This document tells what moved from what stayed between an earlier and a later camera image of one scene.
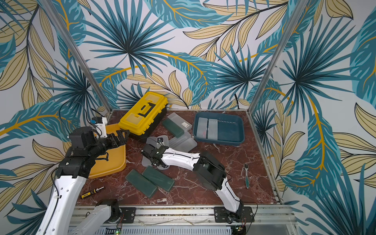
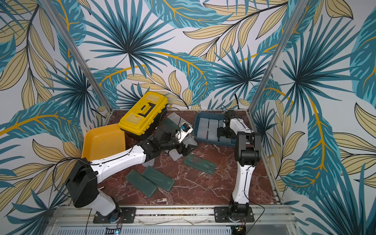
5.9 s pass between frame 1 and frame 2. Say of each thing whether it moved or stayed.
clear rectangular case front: stayed
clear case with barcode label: stayed
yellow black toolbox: stayed
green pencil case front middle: stayed
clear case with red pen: stayed
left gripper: moved
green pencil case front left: stayed
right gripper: moved
